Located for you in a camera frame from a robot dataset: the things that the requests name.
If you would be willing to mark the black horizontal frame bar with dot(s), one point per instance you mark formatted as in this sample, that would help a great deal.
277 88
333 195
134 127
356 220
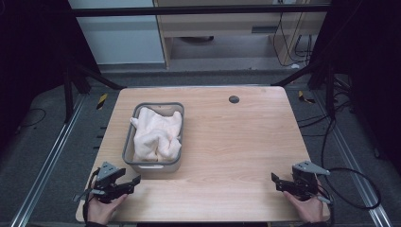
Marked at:
195 10

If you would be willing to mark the black metal stand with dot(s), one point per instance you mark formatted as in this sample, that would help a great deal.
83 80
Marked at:
68 94
330 91

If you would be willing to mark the person's right hand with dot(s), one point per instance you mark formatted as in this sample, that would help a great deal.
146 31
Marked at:
310 209

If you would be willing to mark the light wooden desk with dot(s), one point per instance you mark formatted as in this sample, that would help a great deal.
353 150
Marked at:
220 25

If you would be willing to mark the cream white towel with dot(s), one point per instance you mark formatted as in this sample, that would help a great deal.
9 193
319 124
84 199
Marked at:
156 135

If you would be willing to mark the white cabinet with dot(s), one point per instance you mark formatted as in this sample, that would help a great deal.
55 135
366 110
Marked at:
119 41

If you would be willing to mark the yellow black floor tape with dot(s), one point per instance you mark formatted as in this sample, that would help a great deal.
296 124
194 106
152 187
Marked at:
101 101
303 97

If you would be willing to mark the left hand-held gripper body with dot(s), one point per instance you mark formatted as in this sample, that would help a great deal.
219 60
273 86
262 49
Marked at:
105 176

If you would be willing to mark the person's left hand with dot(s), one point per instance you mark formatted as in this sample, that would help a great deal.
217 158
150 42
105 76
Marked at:
101 212

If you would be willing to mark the black curtain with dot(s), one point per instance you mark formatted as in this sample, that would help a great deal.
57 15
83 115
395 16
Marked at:
372 63
28 47

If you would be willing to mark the grey plastic basket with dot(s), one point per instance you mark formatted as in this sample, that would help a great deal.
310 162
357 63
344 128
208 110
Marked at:
127 148

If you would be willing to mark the dark round table grommet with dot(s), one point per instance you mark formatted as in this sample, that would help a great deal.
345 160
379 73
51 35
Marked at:
234 99

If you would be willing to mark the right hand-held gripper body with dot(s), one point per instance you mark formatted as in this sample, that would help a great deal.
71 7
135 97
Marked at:
305 181

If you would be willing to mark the aluminium floor rail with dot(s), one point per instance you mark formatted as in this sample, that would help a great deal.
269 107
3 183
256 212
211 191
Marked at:
356 176
47 164

